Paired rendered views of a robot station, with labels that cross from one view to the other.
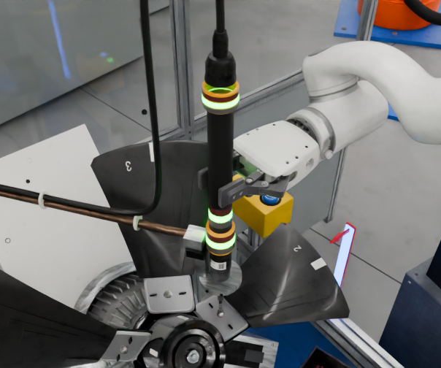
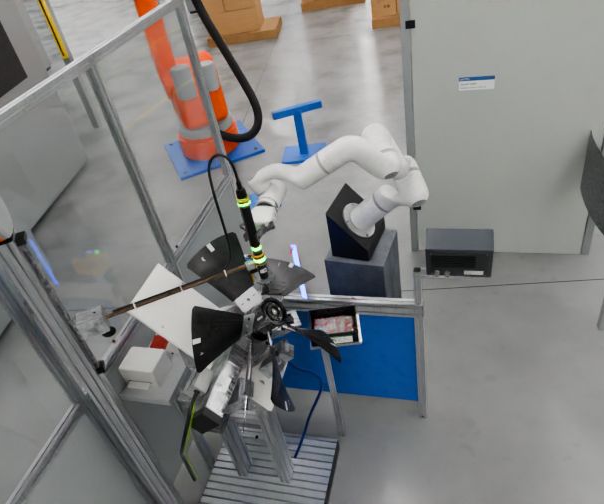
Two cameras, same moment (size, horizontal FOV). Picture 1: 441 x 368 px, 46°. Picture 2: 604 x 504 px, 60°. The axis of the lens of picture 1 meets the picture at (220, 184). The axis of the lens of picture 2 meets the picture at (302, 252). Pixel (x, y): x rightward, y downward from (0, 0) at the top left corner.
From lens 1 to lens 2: 1.24 m
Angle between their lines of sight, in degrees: 23
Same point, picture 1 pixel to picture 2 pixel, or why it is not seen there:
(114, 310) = not seen: hidden behind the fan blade
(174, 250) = (241, 280)
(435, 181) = (305, 232)
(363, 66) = (273, 173)
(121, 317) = not seen: hidden behind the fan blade
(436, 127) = (307, 180)
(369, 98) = (277, 184)
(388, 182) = (280, 248)
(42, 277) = (185, 335)
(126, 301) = not seen: hidden behind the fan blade
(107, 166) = (194, 264)
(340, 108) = (271, 192)
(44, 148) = (150, 281)
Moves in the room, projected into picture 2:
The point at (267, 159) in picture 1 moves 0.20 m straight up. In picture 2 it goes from (262, 219) to (249, 171)
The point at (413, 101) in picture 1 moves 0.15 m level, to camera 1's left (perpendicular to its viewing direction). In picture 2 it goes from (295, 176) to (262, 194)
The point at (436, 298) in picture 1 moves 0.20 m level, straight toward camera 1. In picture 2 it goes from (342, 261) to (346, 288)
